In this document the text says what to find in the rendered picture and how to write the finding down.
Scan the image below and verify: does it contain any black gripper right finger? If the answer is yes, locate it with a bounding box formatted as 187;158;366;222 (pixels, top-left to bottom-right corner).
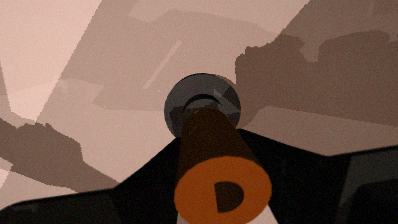
236;128;398;224

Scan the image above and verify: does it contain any orange cylindrical knob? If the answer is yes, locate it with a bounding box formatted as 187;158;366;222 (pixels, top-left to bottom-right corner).
174;108;272;224

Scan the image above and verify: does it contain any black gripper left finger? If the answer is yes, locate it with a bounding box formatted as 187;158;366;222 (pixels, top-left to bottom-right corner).
0;137;181;224

